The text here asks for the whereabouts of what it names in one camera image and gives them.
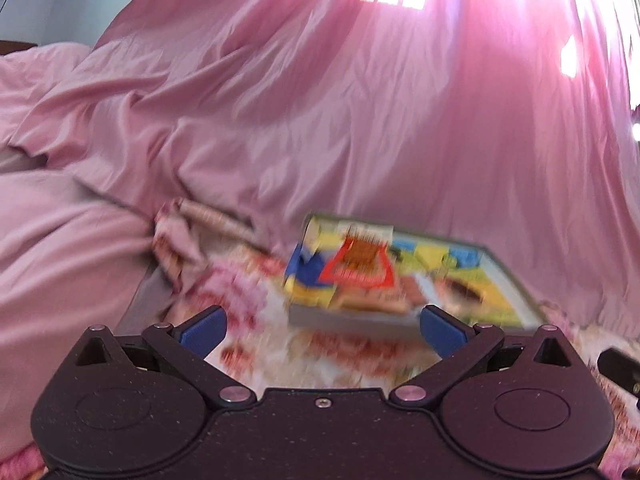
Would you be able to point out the toast bread packet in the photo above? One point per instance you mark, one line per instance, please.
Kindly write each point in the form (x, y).
(392, 300)

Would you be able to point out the pink draped curtain sheet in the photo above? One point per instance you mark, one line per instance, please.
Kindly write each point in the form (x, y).
(504, 122)

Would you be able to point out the grey cardboard tray box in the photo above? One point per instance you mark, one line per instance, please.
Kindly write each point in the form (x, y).
(466, 280)

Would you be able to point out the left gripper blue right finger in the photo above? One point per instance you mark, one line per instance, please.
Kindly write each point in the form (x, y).
(444, 333)

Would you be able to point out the pink quilt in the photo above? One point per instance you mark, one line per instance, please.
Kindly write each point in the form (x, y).
(70, 257)

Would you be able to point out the red tofu skewer snack packet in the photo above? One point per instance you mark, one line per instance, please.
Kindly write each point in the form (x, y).
(361, 260)

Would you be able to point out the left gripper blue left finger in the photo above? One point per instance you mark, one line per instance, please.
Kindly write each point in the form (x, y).
(202, 333)

